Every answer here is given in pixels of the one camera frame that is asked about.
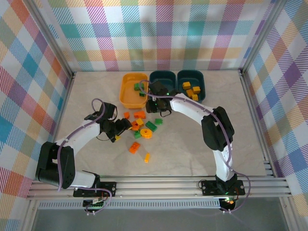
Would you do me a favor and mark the aluminium frame post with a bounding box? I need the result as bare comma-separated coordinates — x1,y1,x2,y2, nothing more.
239,0,288,75
28,0,76,80

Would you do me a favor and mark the grey slotted cable duct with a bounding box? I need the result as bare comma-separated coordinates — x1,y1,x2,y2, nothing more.
38,201,221,210

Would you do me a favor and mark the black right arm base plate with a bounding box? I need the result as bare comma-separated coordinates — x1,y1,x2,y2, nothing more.
201,180,245,196

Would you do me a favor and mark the aluminium frame leg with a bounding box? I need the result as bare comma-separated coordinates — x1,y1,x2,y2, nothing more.
23,206,40,231
280,197,298,231

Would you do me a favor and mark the teal plastic container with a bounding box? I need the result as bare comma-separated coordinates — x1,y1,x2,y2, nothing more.
148,70,178,106
177,69,206,104

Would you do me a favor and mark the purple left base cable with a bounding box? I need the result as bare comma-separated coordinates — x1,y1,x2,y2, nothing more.
79,189,114,215

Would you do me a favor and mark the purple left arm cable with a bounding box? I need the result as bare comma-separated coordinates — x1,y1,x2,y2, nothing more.
57,98,108,193

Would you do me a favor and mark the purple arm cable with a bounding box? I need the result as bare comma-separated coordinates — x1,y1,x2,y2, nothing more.
57,98,108,193
139,80,252,214

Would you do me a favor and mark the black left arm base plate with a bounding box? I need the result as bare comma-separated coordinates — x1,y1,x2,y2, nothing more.
73,181,117,198

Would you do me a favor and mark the green left controller board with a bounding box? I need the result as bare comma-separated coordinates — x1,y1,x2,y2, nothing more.
83,197,108,211

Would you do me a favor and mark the long green lego brick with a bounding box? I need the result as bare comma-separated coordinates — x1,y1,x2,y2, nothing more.
144,121,158,132

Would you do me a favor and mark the orange right controller board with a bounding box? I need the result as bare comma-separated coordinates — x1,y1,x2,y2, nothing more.
220,197,238,208

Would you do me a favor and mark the yellow plastic container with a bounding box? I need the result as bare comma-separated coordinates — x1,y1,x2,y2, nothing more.
119,73,149,109

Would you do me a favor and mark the yellow ring lego piece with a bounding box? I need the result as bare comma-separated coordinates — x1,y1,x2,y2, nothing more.
140,128,153,139

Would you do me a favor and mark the aluminium mounting rail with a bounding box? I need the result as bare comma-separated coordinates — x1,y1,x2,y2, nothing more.
26,175,293,200

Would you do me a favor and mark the plaid cloth panel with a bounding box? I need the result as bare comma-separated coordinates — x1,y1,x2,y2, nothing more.
36,0,277,72
243,0,308,231
0,0,73,231

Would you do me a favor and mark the orange rectangular lego brick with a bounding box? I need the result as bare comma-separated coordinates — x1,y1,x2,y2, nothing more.
128,141,141,154

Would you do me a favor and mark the aluminium side rail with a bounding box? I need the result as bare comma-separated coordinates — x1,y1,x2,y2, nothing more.
238,68,277,179
42,72,77,180

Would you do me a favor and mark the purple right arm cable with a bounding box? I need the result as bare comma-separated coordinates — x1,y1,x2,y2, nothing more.
139,80,252,214

